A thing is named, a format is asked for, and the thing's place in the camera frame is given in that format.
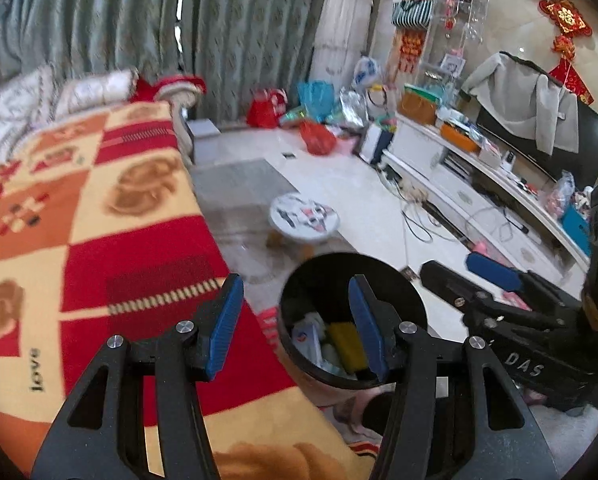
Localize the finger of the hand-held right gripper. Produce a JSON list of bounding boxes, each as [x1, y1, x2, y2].
[[420, 260, 586, 349], [466, 252, 583, 327]]

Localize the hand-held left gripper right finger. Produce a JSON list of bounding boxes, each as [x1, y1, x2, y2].
[[348, 274, 550, 480]]

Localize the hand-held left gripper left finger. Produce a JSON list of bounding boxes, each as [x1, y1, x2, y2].
[[31, 272, 244, 480]]

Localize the yellow green sponge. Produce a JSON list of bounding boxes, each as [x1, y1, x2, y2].
[[326, 321, 370, 374]]

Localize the black trash bin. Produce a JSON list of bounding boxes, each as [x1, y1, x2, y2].
[[277, 252, 430, 408]]

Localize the blue box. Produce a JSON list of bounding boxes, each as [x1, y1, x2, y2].
[[561, 205, 593, 257]]

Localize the white television cabinet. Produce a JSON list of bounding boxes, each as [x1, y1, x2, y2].
[[364, 110, 594, 291]]

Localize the clear plastic bag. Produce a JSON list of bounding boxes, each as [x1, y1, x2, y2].
[[544, 170, 578, 219]]

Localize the cat print stool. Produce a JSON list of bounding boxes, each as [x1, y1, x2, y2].
[[266, 192, 341, 262]]

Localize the orange tray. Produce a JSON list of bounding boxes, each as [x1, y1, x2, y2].
[[440, 122, 480, 154]]

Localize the grey floor mat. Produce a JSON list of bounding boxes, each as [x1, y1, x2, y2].
[[191, 157, 300, 212]]

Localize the red orange printed blanket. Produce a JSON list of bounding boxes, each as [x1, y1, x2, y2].
[[0, 100, 374, 480]]

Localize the black television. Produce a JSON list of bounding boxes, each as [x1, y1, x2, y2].
[[476, 52, 598, 192]]

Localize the brown box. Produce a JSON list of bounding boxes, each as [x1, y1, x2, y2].
[[398, 91, 440, 127]]

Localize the grey jacket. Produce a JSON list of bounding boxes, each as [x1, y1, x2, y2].
[[461, 52, 580, 157]]

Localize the grey cardboard box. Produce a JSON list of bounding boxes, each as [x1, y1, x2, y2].
[[186, 119, 220, 162]]

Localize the red plastic shopping bag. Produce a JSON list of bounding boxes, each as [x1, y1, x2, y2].
[[299, 120, 338, 157]]

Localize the silver foil bag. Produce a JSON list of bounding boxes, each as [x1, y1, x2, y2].
[[336, 87, 370, 129]]

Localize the white plastic bag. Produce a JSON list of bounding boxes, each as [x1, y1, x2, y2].
[[351, 56, 383, 92]]

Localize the red gift bag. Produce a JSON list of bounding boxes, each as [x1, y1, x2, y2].
[[246, 88, 288, 129]]

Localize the teal plastic bag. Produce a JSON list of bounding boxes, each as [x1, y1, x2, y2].
[[298, 80, 336, 122]]

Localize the red hanging ornament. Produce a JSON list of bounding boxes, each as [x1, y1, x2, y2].
[[399, 27, 428, 74]]

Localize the red cloth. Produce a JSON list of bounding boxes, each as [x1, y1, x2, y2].
[[131, 75, 208, 104]]

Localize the clear acrylic shelf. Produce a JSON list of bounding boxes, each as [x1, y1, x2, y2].
[[423, 0, 490, 82]]

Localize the white embroidered cushion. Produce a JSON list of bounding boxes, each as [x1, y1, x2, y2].
[[54, 70, 140, 117], [0, 65, 60, 122], [0, 110, 36, 167]]

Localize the striped tote bag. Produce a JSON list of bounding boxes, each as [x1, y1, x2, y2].
[[391, 0, 436, 29]]

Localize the white lace-covered column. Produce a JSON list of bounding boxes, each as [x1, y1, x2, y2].
[[311, 0, 376, 82]]

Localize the grey-green patterned curtain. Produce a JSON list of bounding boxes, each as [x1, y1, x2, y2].
[[179, 0, 330, 121], [0, 0, 186, 86]]

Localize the floor cable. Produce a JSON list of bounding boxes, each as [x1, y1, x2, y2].
[[401, 200, 460, 247]]

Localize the red knot wall ornament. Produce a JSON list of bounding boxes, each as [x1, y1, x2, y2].
[[539, 0, 596, 107]]

